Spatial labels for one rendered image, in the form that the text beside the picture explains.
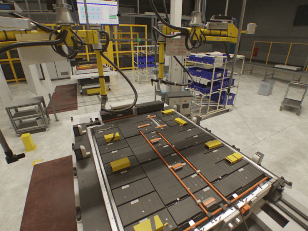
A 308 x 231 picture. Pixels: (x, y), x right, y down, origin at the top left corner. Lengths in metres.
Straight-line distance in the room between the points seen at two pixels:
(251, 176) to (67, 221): 2.10
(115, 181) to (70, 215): 1.29
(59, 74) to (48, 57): 8.97
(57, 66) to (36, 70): 6.52
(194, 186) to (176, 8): 5.22
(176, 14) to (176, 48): 3.52
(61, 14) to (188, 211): 1.62
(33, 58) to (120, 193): 1.22
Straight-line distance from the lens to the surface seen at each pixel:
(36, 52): 1.55
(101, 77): 1.82
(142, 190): 1.20
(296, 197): 1.79
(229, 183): 1.35
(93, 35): 1.74
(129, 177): 1.29
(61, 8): 1.48
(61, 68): 10.46
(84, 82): 6.33
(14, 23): 1.54
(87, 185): 1.49
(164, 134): 1.73
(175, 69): 3.78
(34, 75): 3.98
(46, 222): 2.56
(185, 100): 3.59
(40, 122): 4.49
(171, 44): 2.25
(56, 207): 2.64
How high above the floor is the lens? 1.95
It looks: 26 degrees down
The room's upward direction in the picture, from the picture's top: straight up
